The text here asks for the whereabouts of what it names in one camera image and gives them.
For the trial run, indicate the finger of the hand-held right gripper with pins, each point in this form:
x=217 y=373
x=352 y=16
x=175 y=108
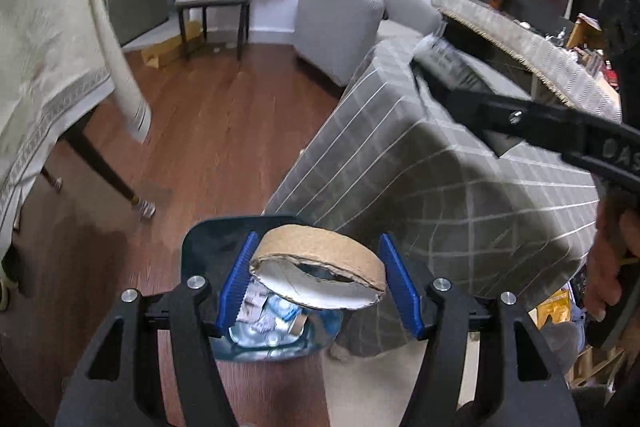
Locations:
x=540 y=122

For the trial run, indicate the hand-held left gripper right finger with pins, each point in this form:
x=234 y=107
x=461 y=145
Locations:
x=400 y=287

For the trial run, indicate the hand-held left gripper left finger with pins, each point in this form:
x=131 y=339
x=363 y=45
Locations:
x=237 y=287

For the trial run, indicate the teal trash bin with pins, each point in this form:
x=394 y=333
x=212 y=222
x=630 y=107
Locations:
x=205 y=247

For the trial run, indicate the brown cardboard tape roll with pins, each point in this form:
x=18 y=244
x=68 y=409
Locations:
x=320 y=249

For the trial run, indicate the person's right hand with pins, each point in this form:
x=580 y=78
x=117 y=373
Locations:
x=602 y=257

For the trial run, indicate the white paper scrap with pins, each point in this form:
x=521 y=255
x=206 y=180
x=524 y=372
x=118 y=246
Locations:
x=252 y=302

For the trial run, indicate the crushed clear plastic bottle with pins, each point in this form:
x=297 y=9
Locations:
x=280 y=314

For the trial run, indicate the side cabinet with fringed cloth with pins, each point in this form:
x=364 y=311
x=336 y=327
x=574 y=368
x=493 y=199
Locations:
x=525 y=42

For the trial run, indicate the cream rug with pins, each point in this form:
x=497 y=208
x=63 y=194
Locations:
x=370 y=387

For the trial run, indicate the orange box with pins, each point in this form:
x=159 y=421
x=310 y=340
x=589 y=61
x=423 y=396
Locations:
x=589 y=27

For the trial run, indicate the grey checked table cover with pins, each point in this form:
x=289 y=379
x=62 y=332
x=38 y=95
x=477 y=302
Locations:
x=400 y=157

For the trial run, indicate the yellow packet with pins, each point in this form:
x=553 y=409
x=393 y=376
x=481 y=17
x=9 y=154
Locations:
x=552 y=307

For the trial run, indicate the dark table leg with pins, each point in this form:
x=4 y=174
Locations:
x=51 y=179
x=100 y=162

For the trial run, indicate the wooden rack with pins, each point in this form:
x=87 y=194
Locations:
x=597 y=367

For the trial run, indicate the grey sofa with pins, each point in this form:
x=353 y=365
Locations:
x=330 y=17

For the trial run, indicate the flat cardboard box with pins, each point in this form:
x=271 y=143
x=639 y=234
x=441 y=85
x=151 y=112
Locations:
x=165 y=49

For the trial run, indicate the cream patterned tablecloth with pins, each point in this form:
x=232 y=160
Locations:
x=45 y=57

